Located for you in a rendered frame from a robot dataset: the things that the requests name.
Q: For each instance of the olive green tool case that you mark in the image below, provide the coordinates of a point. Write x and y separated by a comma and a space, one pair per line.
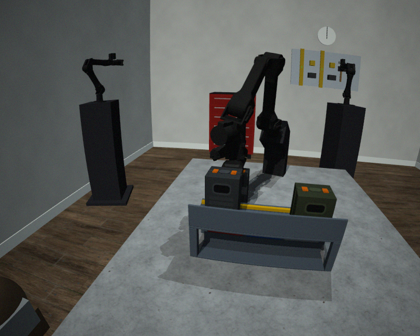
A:
313, 200

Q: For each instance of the yellow flat bar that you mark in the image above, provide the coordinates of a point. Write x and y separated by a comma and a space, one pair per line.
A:
262, 208

